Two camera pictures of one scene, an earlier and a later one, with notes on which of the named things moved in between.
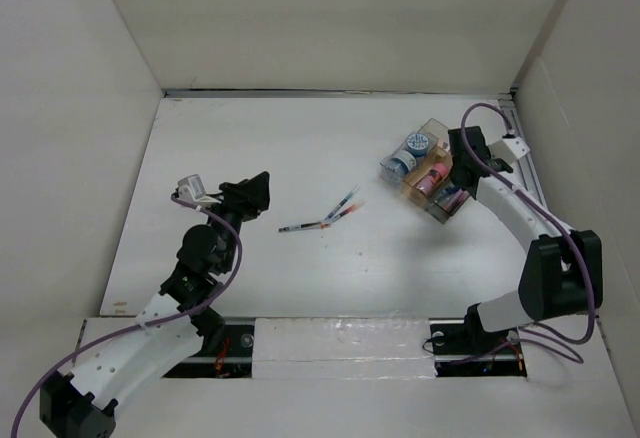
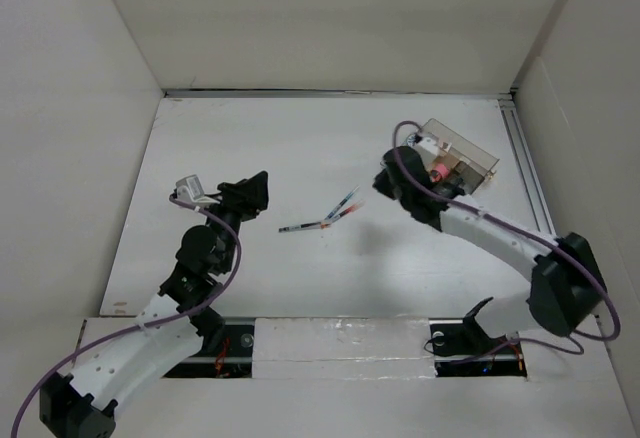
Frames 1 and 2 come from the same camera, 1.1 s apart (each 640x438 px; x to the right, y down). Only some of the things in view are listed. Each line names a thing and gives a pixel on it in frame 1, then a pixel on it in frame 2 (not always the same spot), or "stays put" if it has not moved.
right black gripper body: [453, 172] -> [384, 184]
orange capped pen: [344, 213] stays put
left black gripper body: [247, 208] stays put
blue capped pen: [341, 203] stays put
